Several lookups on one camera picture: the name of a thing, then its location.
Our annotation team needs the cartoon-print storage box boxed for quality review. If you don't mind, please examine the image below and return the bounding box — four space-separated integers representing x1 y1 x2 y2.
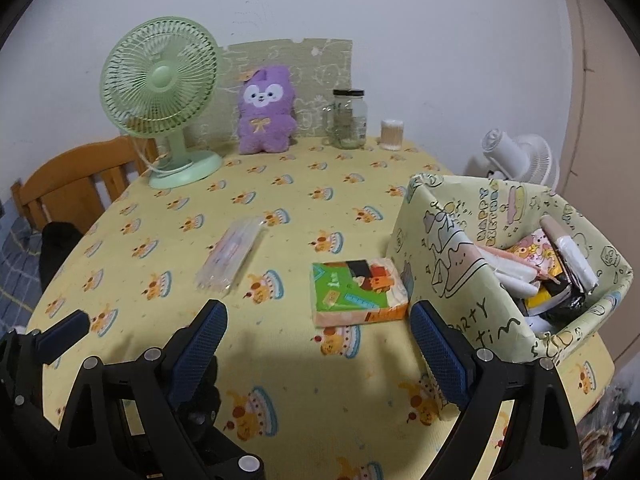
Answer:
387 172 635 423

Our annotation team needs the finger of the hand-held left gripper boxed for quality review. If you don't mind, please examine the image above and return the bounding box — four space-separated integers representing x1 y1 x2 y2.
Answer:
0 309 92 480
180 355 266 480

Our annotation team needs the purple plush toy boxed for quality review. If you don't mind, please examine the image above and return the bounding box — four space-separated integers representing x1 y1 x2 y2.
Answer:
236 64 298 156

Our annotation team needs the cartoon-print paper sheet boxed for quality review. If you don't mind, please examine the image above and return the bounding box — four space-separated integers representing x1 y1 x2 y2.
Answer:
197 36 355 148

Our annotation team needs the white fan cable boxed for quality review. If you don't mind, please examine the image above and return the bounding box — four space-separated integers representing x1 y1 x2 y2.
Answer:
131 120 196 180

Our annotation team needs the green orange tissue pack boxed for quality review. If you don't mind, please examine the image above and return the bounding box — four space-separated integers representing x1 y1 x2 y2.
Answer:
311 257 410 328

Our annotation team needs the green desk fan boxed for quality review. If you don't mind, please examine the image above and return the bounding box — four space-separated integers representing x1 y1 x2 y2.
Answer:
100 16 223 190

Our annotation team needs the cotton swab container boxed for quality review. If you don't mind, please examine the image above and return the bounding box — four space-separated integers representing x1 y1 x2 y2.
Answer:
380 119 405 151

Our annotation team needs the yellow printed tablecloth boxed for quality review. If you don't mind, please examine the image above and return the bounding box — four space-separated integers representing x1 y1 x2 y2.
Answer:
25 136 616 480

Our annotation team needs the glass jar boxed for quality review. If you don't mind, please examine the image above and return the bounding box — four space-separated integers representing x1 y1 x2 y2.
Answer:
327 88 369 150

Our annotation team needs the black yellow packet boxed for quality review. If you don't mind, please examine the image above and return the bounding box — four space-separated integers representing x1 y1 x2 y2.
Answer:
525 270 586 321

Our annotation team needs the clear pink packet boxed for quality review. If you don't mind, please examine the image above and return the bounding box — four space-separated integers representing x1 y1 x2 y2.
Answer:
194 217 266 293

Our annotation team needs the white standing fan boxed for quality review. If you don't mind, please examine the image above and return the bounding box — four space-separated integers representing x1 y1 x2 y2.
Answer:
465 127 561 188

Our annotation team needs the pile of plastic packets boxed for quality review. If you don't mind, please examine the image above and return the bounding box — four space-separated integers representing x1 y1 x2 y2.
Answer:
575 380 640 480

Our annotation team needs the wooden chair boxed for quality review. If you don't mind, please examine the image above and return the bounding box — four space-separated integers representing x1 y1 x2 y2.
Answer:
10 135 161 233

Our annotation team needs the pink cartoon-print packet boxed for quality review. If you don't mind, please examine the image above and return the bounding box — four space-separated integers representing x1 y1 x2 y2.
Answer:
507 229 563 281

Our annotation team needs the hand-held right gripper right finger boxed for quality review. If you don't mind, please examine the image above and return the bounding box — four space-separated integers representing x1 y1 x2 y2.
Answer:
410 300 586 480

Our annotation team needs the white cloth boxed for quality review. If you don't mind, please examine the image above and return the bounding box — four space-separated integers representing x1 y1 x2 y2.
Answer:
540 216 598 291

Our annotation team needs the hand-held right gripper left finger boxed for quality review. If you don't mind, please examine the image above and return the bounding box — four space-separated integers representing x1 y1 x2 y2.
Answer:
56 299 229 480

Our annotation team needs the blue plaid blanket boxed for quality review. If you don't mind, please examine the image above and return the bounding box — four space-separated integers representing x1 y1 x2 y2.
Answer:
0 200 51 331

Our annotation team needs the beige door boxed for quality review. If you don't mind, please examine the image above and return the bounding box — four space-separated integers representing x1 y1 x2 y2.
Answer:
552 0 640 376

